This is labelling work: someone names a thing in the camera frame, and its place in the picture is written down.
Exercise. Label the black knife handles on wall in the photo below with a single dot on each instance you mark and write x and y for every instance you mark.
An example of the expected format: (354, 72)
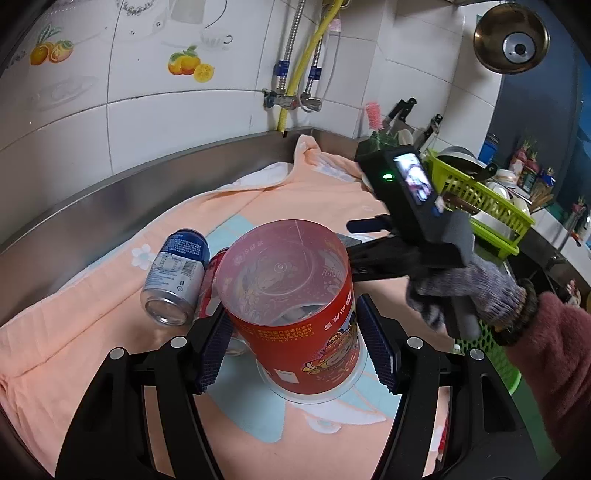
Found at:
(407, 131)

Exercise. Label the red cartoon paper tub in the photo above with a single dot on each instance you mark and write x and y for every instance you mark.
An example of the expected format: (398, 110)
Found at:
(287, 287)

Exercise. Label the green perforated trash basket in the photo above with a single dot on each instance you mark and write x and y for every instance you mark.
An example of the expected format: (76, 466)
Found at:
(485, 342)

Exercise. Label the pink bottle brush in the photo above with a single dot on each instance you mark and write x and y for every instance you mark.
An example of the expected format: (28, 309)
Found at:
(374, 116)

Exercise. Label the right gloved hand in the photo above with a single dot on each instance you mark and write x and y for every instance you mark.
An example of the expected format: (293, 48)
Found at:
(497, 297)

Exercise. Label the black pan in rack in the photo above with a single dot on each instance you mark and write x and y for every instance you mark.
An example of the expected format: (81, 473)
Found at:
(463, 160)

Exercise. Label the red soda can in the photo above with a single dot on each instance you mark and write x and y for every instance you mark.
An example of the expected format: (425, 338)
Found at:
(208, 301)

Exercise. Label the white ceramic plate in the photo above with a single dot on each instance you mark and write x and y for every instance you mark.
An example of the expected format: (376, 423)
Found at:
(366, 182)

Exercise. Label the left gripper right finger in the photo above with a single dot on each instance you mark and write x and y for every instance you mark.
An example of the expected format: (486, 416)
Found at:
(484, 436)

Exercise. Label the cleaver with wooden handle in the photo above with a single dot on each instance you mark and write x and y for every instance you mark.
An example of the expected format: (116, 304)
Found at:
(455, 202)

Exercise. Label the blue white soda can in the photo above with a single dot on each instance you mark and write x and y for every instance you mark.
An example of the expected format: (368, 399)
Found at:
(169, 295)

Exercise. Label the right forearm maroon sleeve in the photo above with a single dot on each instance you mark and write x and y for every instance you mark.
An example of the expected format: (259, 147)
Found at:
(549, 343)

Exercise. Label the blue lidded jar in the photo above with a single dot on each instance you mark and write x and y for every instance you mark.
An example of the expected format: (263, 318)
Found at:
(489, 149)

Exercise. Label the green dish rack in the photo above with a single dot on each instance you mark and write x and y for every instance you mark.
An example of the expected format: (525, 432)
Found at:
(449, 180)

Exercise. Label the peach pink towel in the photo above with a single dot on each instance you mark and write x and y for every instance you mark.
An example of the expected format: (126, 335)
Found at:
(138, 297)

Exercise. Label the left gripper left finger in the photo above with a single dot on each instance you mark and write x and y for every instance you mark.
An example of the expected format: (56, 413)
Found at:
(138, 418)

